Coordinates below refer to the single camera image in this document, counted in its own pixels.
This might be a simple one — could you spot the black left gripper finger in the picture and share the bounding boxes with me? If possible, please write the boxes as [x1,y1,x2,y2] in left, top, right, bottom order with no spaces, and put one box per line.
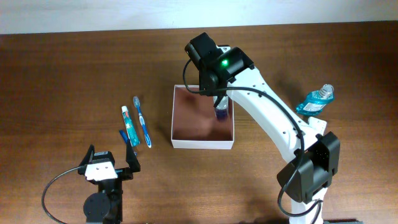
[79,144,95,166]
[126,144,141,174]

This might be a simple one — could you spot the purple foam soap bottle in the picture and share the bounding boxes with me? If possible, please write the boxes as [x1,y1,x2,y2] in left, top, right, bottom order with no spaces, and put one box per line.
[215,96,229,121]

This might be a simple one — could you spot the blue mouthwash bottle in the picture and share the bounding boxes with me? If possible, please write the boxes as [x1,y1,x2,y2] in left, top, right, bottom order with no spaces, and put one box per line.
[295,84,335,116]

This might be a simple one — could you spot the green white soap box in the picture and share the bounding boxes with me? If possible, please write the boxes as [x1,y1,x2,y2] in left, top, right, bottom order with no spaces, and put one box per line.
[308,116,327,135]

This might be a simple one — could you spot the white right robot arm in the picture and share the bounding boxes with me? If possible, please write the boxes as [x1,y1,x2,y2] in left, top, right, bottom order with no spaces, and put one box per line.
[185,32,340,223]

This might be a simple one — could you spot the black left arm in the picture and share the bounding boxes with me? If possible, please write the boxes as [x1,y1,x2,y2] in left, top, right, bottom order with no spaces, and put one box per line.
[78,144,141,224]

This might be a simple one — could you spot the green toothpaste tube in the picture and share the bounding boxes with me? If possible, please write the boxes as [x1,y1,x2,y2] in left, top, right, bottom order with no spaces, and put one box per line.
[121,106,141,147]

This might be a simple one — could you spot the blue pen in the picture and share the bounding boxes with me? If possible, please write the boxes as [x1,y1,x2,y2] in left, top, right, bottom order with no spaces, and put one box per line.
[119,129,131,145]

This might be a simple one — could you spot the blue white toothbrush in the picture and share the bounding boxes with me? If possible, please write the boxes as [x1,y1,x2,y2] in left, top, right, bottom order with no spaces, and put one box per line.
[133,96,152,148]

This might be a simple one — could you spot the white box pink inside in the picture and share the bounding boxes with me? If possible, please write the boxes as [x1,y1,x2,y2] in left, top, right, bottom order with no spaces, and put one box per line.
[170,85,234,150]

